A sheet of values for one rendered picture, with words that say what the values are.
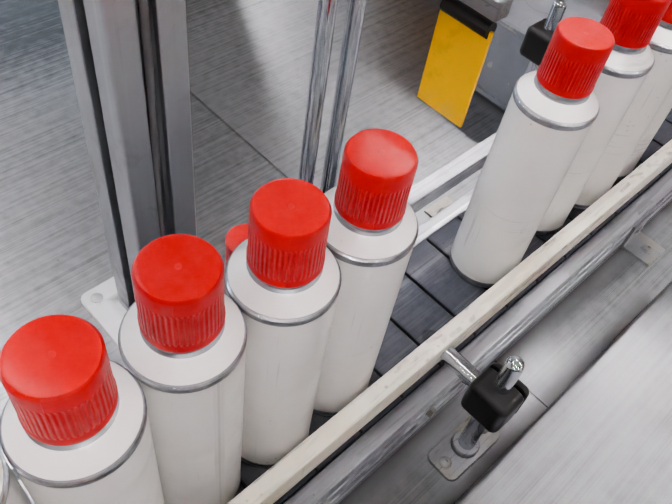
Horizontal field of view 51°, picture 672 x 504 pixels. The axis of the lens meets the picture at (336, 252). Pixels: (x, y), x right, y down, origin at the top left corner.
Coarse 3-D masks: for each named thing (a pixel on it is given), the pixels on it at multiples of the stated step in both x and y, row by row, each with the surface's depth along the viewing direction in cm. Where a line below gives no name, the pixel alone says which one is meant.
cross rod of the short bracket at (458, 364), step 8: (448, 352) 45; (456, 352) 45; (440, 360) 46; (448, 360) 45; (456, 360) 45; (464, 360) 45; (456, 368) 45; (464, 368) 45; (472, 368) 45; (464, 376) 45; (472, 376) 44
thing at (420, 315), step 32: (640, 160) 64; (640, 192) 62; (448, 224) 56; (416, 256) 54; (448, 256) 54; (416, 288) 52; (448, 288) 52; (480, 288) 53; (416, 320) 50; (448, 320) 51; (384, 352) 48; (416, 384) 47; (320, 416) 45
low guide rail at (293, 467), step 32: (608, 192) 56; (576, 224) 53; (544, 256) 51; (512, 288) 49; (480, 320) 47; (416, 352) 44; (384, 384) 43; (352, 416) 41; (320, 448) 40; (256, 480) 38; (288, 480) 38
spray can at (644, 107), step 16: (656, 32) 47; (656, 48) 47; (656, 64) 48; (656, 80) 49; (640, 96) 50; (656, 96) 50; (640, 112) 51; (656, 112) 52; (624, 128) 52; (640, 128) 53; (608, 144) 54; (624, 144) 54; (608, 160) 55; (624, 160) 55; (592, 176) 56; (608, 176) 56; (592, 192) 58; (576, 208) 59
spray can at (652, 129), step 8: (664, 104) 56; (664, 112) 57; (656, 120) 57; (648, 128) 58; (656, 128) 58; (648, 136) 58; (640, 144) 59; (648, 144) 60; (640, 152) 60; (632, 160) 60; (624, 168) 61; (632, 168) 62; (624, 176) 62
